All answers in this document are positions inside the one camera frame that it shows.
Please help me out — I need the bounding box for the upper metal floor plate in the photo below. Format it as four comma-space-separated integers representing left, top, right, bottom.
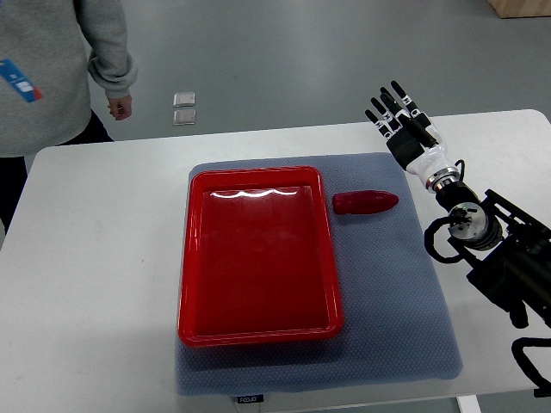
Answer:
173, 92, 195, 108

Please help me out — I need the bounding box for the lower metal floor plate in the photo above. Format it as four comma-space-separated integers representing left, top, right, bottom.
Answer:
173, 108, 196, 126

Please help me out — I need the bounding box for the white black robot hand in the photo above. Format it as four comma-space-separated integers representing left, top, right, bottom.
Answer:
364, 80, 461, 188

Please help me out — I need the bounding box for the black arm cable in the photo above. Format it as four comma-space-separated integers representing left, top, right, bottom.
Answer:
511, 337, 551, 399

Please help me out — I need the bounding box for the metal floor plate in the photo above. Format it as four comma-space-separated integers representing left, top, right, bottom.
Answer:
173, 108, 196, 126
173, 92, 195, 108

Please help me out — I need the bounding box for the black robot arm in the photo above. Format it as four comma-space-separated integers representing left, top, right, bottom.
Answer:
365, 82, 550, 329

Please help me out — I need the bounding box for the grey sweatshirt person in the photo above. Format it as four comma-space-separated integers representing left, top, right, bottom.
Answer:
0, 0, 139, 158

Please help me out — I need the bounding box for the person's bare hand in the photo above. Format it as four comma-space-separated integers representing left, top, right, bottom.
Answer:
108, 95, 133, 121

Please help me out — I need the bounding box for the wooden box corner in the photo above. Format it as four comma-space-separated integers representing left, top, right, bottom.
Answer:
488, 0, 551, 19

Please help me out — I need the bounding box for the red plastic tray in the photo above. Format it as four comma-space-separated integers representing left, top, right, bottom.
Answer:
178, 166, 344, 348

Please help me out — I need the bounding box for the red pepper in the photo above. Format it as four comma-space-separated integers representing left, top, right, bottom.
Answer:
331, 190, 399, 215

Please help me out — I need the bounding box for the grey honeycomb mat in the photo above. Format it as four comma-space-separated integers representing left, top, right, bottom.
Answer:
176, 153, 462, 396

